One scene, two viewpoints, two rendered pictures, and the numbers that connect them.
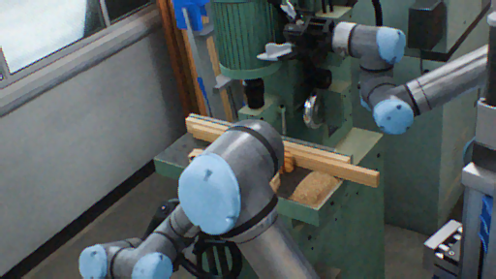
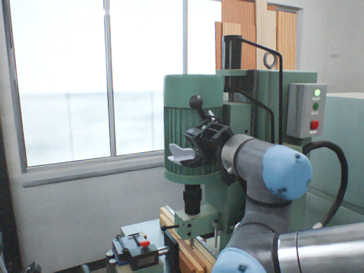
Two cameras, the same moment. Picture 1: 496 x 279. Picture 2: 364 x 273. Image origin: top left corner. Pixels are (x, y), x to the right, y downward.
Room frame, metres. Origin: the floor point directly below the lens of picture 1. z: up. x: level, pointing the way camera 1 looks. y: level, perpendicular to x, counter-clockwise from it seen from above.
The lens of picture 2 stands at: (0.79, -0.37, 1.50)
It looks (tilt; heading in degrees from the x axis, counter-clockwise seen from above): 12 degrees down; 25
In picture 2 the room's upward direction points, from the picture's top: straight up
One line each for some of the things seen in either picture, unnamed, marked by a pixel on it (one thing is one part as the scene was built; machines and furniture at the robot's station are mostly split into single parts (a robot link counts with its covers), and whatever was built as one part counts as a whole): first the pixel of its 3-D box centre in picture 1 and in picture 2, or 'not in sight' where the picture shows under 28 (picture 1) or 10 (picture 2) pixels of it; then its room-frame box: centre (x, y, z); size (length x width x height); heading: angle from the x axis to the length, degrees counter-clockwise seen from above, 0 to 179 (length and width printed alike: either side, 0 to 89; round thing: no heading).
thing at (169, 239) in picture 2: not in sight; (162, 251); (1.50, 0.04, 0.95); 0.09 x 0.07 x 0.09; 51
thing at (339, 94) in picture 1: (333, 103); not in sight; (1.62, -0.27, 1.02); 0.09 x 0.07 x 0.12; 51
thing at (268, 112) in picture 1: (262, 115); (197, 223); (1.59, -0.04, 1.03); 0.14 x 0.07 x 0.09; 141
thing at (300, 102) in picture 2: not in sight; (306, 110); (1.73, -0.34, 1.40); 0.10 x 0.06 x 0.16; 141
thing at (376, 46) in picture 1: (377, 45); (272, 169); (1.25, -0.31, 1.35); 0.11 x 0.08 x 0.09; 51
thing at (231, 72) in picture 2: not in sight; (232, 64); (1.68, -0.12, 1.54); 0.08 x 0.08 x 0.17; 51
